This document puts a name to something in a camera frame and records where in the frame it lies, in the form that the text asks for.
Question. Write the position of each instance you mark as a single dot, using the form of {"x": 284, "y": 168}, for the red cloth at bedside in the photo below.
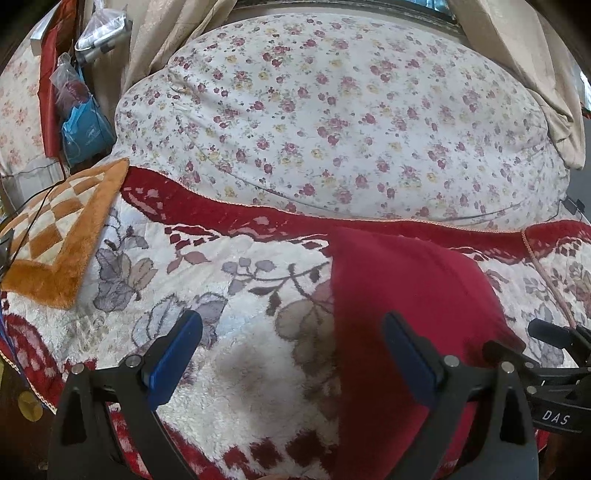
{"x": 57, "y": 40}

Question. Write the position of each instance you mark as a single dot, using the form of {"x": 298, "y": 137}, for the beige curtain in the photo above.
{"x": 538, "y": 41}

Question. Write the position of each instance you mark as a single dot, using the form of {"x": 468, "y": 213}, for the red and white floral blanket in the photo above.
{"x": 261, "y": 394}

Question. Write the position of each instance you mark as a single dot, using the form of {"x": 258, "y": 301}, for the clear plastic bag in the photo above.
{"x": 70, "y": 89}

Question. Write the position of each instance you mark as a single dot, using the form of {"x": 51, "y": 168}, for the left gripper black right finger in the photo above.
{"x": 501, "y": 441}

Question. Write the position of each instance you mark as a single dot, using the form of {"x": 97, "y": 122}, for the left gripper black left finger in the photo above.
{"x": 83, "y": 442}

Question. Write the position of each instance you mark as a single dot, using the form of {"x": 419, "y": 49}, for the floral white bed quilt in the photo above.
{"x": 345, "y": 116}

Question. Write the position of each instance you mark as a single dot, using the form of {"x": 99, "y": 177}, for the orange checkered plush mat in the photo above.
{"x": 55, "y": 235}

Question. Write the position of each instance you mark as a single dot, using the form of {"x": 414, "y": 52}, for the dark red garment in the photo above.
{"x": 441, "y": 294}

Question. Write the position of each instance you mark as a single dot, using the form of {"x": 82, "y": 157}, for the blue plastic bag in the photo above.
{"x": 85, "y": 133}

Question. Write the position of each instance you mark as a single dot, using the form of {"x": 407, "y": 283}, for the silver plastic package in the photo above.
{"x": 105, "y": 29}

